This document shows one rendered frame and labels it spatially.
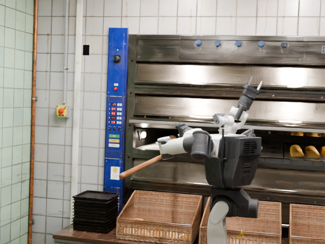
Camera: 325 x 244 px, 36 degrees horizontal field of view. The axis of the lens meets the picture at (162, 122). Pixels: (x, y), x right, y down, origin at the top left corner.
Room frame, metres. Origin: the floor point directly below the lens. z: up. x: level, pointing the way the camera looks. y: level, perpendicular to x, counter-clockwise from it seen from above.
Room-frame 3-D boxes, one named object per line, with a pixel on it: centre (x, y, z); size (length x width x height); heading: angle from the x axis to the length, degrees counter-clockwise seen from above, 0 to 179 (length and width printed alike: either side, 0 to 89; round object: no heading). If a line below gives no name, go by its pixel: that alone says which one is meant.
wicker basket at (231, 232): (3.56, -0.60, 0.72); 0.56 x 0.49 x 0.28; 78
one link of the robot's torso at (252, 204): (2.97, -0.45, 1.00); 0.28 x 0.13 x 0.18; 76
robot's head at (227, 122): (3.01, -0.37, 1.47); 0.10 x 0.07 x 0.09; 131
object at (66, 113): (4.14, 0.82, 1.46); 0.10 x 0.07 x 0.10; 76
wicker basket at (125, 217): (3.71, -0.02, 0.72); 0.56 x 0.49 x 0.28; 78
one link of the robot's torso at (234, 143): (2.96, -0.41, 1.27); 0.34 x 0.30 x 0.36; 131
